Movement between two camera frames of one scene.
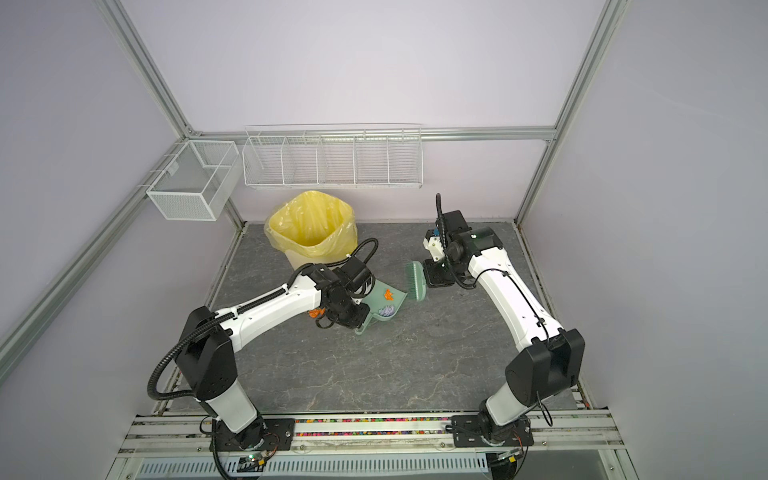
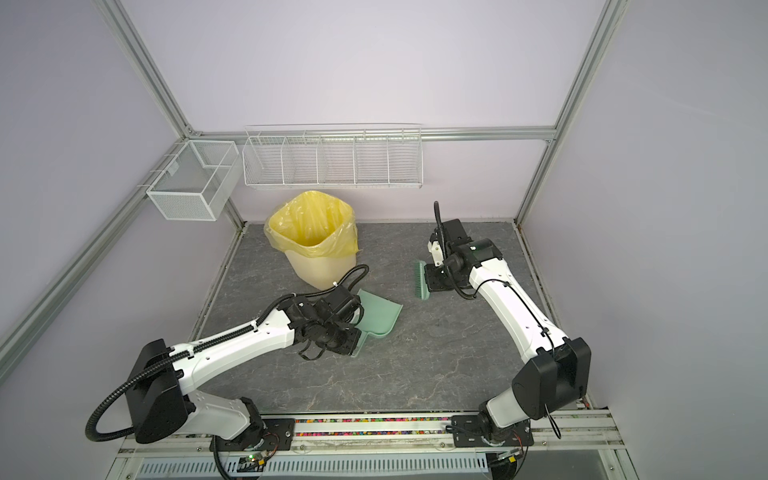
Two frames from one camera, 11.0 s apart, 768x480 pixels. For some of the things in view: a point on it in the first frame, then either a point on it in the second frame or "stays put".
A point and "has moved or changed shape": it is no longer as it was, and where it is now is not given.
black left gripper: x=355 y=322 → x=349 y=346
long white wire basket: x=333 y=156 stays put
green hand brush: x=415 y=282 has moved or changed shape
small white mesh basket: x=196 y=184 stays put
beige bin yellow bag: x=314 y=227 stays put
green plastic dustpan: x=384 y=303 has moved or changed shape
